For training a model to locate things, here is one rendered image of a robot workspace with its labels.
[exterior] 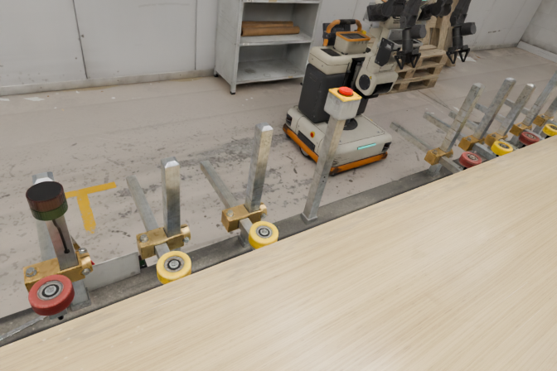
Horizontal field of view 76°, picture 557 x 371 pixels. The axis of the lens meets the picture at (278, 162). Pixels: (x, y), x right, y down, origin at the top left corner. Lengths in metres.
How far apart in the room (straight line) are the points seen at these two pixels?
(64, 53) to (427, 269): 3.17
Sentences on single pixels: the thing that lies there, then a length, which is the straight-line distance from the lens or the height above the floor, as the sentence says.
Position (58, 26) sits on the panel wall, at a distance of 3.48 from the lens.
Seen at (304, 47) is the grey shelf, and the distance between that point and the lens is 4.03.
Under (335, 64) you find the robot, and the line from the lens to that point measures 2.59.
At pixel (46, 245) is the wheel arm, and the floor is 0.86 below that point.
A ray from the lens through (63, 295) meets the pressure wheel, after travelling 0.92.
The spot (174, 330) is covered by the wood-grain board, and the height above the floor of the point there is 0.90.
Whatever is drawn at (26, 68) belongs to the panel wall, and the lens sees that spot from 3.59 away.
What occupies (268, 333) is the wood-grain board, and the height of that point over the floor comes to 0.90.
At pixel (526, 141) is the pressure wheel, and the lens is 2.09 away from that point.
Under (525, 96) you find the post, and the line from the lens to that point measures 2.13.
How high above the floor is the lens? 1.64
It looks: 36 degrees down
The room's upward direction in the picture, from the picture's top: 11 degrees clockwise
